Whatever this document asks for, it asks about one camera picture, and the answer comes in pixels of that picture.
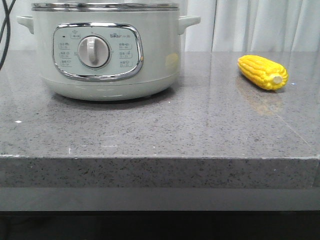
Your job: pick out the white pleated curtain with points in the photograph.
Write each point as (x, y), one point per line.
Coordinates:
(252, 26)

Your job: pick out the yellow corn cob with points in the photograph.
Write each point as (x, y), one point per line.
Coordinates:
(264, 73)

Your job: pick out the pale green electric cooking pot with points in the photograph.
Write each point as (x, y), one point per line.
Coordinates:
(107, 56)

